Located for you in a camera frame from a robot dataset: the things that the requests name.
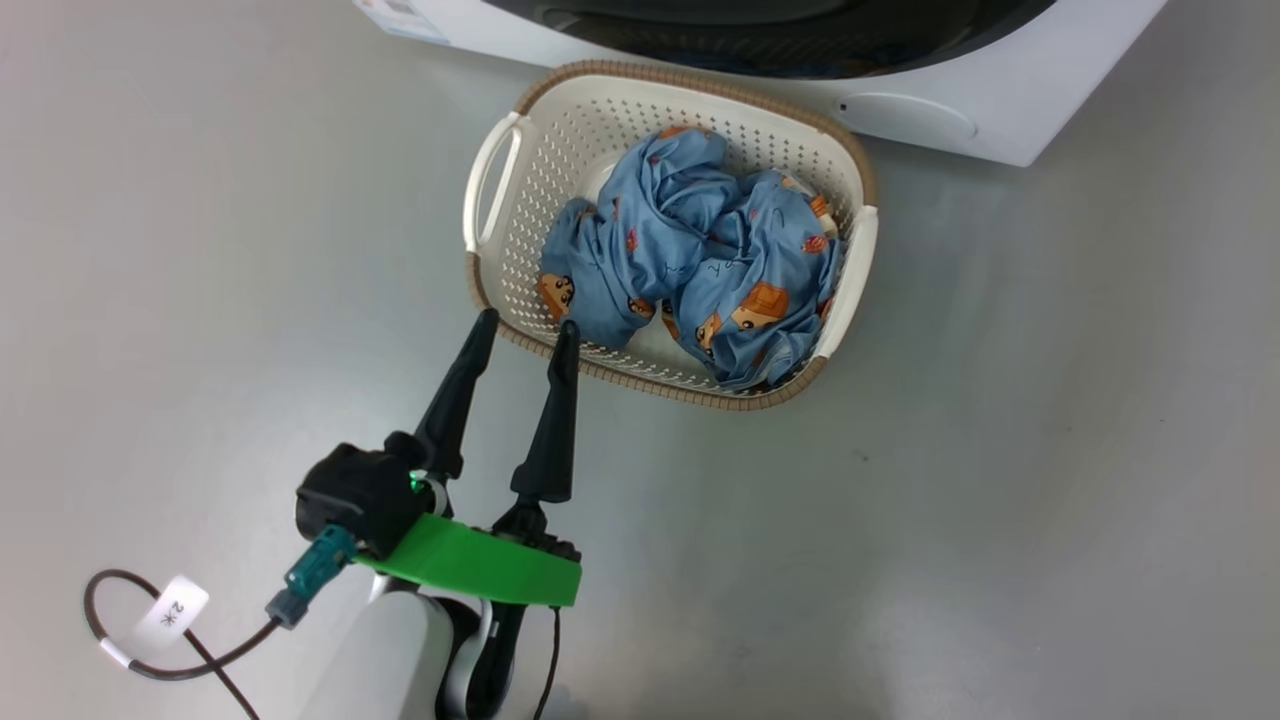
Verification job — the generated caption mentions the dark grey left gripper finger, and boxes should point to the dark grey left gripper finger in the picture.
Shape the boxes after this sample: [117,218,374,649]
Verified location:
[512,320,582,506]
[413,308,500,479]

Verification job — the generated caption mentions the black-rimmed glass washer door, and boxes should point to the black-rimmed glass washer door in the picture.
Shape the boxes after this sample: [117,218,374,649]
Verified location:
[480,0,1059,81]

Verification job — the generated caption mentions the white front-load washing machine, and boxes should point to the white front-load washing machine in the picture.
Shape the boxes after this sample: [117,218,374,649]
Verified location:
[352,0,1169,168]

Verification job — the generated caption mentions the cream perforated laundry basket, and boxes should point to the cream perforated laundry basket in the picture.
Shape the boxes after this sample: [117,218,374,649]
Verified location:
[462,60,881,413]

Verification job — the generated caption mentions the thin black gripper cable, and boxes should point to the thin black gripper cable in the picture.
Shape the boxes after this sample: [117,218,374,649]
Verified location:
[533,605,563,720]

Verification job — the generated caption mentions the teal left camera connector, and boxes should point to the teal left camera connector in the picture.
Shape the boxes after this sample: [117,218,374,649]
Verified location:
[265,525,358,631]

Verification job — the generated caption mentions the black camera cable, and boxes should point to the black camera cable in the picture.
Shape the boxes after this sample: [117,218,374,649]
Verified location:
[84,568,281,720]

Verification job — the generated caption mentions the left gripper body green plate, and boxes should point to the left gripper body green plate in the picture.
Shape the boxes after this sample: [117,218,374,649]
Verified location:
[355,472,583,609]

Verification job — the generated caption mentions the white cable label tag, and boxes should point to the white cable label tag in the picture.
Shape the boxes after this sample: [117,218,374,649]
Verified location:
[133,575,211,649]

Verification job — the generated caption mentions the white round filter cover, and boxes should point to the white round filter cover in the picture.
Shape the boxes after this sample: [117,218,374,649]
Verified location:
[835,93,979,141]

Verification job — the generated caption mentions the blue energy label sticker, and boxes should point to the blue energy label sticker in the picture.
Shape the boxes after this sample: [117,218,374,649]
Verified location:
[352,0,451,46]

